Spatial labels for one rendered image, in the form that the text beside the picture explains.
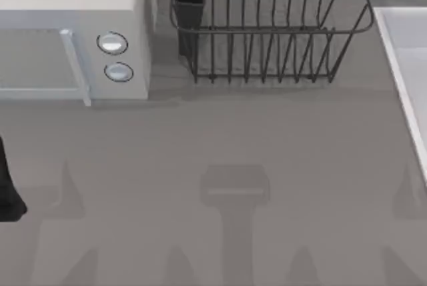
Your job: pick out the black cutlery holder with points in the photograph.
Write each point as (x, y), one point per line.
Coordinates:
(189, 2)

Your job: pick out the glass microwave door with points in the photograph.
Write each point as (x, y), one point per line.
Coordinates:
(36, 59)

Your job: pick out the round microwave knob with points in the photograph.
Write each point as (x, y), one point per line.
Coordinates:
(118, 72)
(112, 43)

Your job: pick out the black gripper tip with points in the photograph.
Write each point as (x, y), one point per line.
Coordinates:
(8, 196)

